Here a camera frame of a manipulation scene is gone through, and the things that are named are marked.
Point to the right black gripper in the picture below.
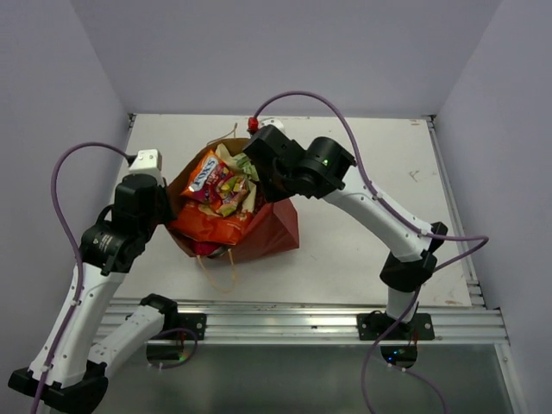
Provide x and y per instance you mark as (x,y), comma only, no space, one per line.
(271,194)

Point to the green small sachet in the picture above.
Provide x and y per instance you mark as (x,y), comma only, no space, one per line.
(245,165)

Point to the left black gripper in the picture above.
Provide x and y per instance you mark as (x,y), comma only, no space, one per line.
(163,192)

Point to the orange beige chips bag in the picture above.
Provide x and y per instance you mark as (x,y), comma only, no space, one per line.
(198,222)

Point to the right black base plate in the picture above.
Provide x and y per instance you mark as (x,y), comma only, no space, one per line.
(372,325)

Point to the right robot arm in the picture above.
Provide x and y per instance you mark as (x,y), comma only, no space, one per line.
(326,170)

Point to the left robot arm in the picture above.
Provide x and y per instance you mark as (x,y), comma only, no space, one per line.
(72,371)

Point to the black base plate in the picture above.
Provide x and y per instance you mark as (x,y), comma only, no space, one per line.
(181,326)
(372,325)

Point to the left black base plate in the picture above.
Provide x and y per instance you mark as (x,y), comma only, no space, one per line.
(181,326)

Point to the aluminium mounting rail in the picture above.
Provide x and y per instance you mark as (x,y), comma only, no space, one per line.
(242,323)

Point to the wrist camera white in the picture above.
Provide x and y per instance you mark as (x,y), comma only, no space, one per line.
(147,161)
(254,124)

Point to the red paper bag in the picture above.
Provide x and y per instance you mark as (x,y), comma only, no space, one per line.
(273,230)

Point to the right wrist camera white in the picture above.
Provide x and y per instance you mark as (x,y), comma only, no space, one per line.
(254,124)

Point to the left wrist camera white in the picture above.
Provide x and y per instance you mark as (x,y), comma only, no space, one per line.
(147,161)

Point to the pink REAL chips bag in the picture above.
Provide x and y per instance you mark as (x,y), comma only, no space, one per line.
(208,249)

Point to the orange yellow candy packet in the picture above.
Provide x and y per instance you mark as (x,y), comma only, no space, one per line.
(213,184)

